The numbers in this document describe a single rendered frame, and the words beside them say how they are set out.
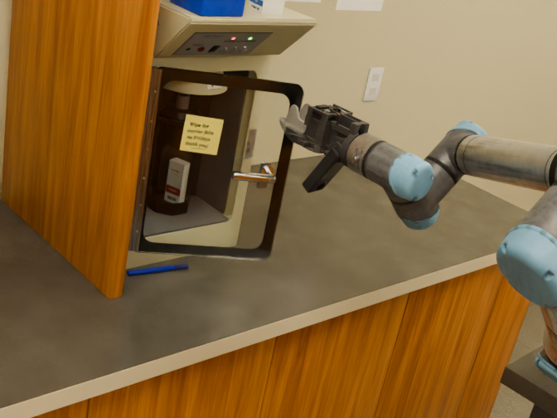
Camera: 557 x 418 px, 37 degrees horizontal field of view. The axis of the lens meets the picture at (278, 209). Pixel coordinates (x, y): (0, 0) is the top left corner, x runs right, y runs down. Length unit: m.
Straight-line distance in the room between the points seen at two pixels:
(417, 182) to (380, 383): 0.89
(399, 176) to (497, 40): 1.91
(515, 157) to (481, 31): 1.82
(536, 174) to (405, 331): 0.91
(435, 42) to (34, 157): 1.60
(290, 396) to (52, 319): 0.61
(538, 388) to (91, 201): 0.96
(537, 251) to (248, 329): 0.68
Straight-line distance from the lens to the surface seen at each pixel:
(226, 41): 1.62
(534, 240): 1.18
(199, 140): 1.66
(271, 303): 1.74
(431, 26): 2.93
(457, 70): 3.13
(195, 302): 1.70
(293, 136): 1.58
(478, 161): 1.47
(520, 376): 1.76
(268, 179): 1.66
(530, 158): 1.36
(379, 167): 1.45
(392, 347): 2.15
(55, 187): 1.79
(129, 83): 1.51
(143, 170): 1.67
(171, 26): 1.54
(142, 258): 1.79
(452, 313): 2.32
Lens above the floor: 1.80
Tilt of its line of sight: 23 degrees down
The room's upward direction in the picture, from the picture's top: 12 degrees clockwise
